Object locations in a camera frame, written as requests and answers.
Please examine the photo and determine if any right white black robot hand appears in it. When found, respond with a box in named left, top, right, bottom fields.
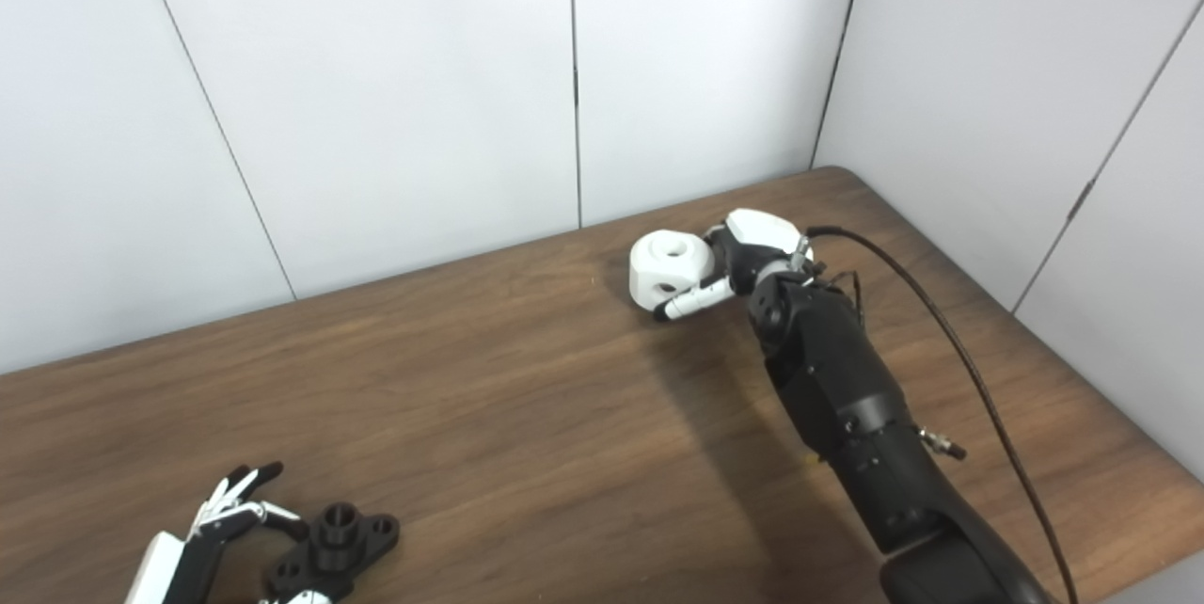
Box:
left=654, top=208, right=815, bottom=323

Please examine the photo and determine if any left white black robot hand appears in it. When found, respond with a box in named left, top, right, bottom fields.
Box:
left=122, top=461, right=336, bottom=604

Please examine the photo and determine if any round white plastic piece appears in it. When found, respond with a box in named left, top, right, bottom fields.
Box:
left=628, top=229, right=721, bottom=311

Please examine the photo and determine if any black flanged holder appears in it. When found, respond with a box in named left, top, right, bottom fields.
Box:
left=263, top=502, right=401, bottom=601

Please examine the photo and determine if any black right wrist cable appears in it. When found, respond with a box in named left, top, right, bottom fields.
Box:
left=806, top=225, right=1079, bottom=604

